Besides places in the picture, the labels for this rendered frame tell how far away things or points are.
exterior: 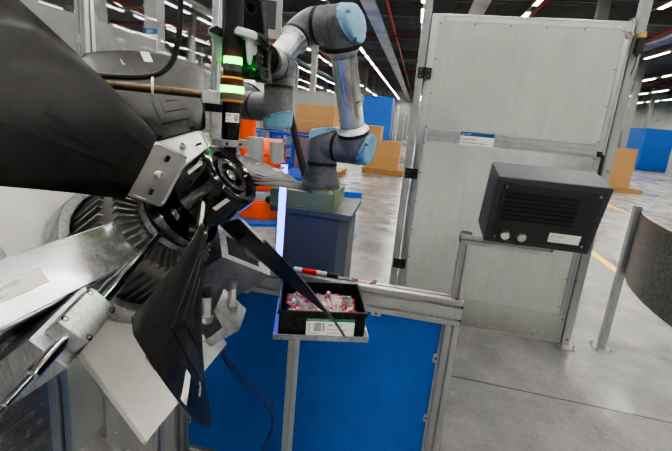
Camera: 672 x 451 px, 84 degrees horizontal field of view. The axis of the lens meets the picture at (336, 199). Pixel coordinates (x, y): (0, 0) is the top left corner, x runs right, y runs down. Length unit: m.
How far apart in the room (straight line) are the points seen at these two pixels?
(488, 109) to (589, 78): 0.56
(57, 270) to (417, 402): 1.06
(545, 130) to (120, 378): 2.40
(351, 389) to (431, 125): 1.68
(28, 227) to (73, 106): 0.26
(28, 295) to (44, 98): 0.23
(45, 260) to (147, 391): 0.28
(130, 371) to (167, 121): 0.43
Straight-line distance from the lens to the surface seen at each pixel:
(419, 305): 1.15
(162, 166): 0.64
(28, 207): 0.78
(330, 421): 1.43
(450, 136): 2.50
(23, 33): 0.59
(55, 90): 0.57
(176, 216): 0.67
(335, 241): 1.37
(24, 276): 0.57
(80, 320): 0.52
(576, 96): 2.66
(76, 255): 0.61
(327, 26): 1.23
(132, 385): 0.73
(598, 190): 1.08
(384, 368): 1.28
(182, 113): 0.78
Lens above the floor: 1.33
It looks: 12 degrees down
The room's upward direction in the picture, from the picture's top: 5 degrees clockwise
